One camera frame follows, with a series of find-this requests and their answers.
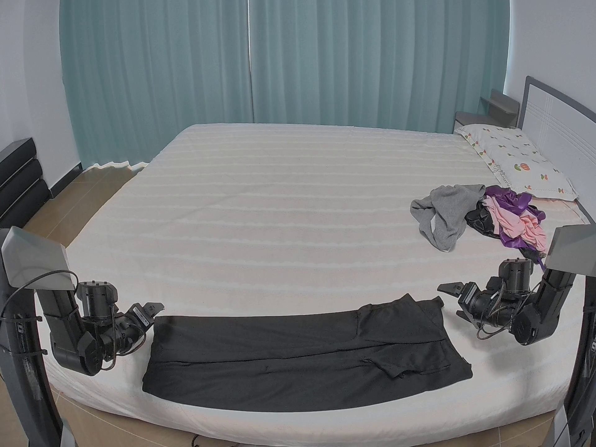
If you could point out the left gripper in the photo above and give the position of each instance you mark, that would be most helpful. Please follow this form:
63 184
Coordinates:
130 326

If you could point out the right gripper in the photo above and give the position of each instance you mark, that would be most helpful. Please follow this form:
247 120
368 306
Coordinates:
479 308

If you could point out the black T-shirt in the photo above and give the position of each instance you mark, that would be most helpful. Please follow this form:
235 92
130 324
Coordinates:
279 356

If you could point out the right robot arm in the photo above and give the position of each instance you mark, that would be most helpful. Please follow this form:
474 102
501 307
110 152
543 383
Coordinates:
540 314

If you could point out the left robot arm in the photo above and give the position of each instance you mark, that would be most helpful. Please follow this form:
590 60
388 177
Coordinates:
65 333

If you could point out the pile of clothes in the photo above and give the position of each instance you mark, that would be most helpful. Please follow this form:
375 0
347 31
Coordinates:
512 221

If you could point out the bed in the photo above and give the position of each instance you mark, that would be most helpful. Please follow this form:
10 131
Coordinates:
279 226

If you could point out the grey garment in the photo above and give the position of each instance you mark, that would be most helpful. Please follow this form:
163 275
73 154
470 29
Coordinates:
447 212

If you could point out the white printed pillow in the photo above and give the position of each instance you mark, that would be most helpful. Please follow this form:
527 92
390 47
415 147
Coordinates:
517 161

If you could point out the black chest of drawers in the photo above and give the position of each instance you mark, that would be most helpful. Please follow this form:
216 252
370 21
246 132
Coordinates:
21 179

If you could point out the grey bedside table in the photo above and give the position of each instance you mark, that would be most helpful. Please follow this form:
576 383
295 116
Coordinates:
498 105

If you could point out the blue-green curtain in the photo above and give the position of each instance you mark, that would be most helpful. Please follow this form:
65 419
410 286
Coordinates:
372 49
158 63

